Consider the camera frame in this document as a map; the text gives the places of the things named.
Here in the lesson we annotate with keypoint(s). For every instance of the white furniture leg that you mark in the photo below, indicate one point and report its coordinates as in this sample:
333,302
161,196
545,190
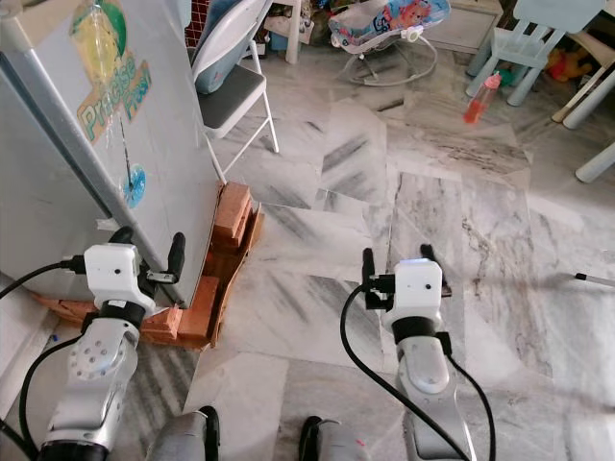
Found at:
598,163
591,101

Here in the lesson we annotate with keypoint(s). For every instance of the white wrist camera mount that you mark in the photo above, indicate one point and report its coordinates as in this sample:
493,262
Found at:
115,279
418,286

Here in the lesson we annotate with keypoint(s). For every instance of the white folding chair blue cushion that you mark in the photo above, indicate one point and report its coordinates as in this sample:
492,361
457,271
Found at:
231,101

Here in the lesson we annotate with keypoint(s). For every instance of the grey robot right leg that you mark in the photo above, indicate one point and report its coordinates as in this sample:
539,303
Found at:
341,444

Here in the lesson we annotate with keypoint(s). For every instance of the grey robot leg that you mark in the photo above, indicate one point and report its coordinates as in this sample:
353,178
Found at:
341,444
183,440

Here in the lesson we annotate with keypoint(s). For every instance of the yellow red toy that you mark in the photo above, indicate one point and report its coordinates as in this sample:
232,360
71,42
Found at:
567,65

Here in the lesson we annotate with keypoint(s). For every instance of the mint green plastic chair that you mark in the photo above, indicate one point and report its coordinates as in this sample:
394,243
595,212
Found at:
528,43

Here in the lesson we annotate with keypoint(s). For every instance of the white furniture frame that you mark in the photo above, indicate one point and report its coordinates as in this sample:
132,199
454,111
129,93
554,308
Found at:
290,29

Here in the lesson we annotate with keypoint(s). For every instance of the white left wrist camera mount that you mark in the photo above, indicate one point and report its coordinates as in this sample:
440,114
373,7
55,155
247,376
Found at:
115,279

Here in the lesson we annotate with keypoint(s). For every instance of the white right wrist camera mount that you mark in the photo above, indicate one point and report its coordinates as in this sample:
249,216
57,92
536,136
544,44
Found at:
418,286

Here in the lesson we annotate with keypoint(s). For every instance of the grey robot left leg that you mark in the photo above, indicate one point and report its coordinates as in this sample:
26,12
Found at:
183,440

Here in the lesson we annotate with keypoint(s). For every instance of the grey fridge with fruit sticker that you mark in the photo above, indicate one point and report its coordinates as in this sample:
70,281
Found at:
48,192

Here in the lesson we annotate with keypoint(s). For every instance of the beige cabinet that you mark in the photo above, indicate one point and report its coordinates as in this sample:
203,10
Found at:
466,24

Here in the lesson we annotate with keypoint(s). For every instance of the red brick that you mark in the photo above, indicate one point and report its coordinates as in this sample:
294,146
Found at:
58,307
233,216
197,317

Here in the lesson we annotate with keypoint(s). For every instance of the colourful baby bouncer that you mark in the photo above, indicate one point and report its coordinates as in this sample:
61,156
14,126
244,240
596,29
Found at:
384,19

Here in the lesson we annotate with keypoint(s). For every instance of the pink baby bottle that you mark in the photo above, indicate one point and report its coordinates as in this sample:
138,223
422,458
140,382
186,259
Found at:
476,104

